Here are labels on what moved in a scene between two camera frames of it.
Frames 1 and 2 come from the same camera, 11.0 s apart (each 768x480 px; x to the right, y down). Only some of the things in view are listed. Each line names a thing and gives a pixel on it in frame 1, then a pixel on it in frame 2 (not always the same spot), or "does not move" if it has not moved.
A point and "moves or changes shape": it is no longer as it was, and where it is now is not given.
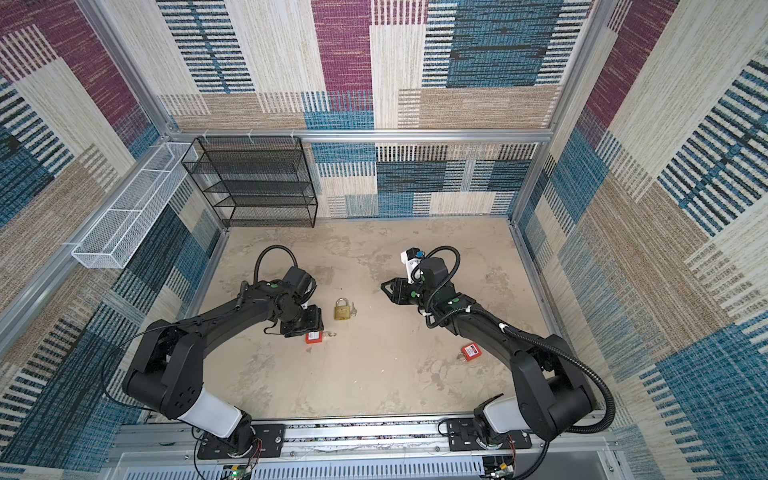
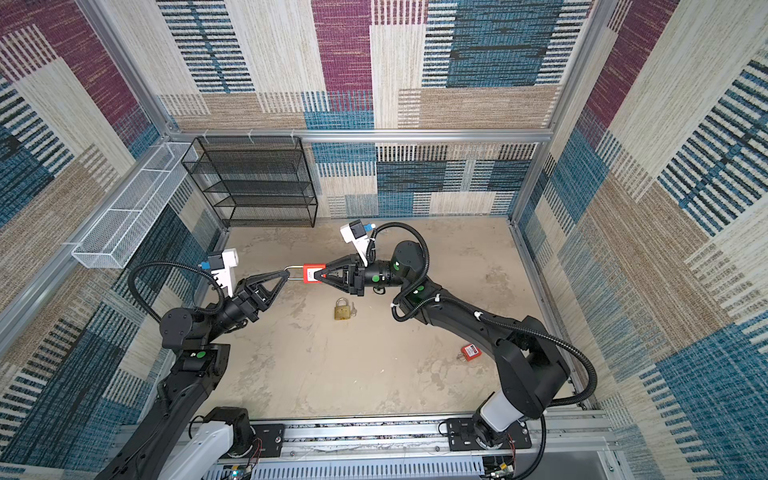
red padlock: x=471 y=351 does not move
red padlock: x=314 y=337 moves or changes shape
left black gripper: x=315 y=322 -> x=250 y=302
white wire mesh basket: x=114 y=240 does not move
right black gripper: x=399 y=292 -> x=356 y=274
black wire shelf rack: x=255 y=181 does not move
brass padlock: x=342 y=312 does not move
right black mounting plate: x=464 y=434 does not move
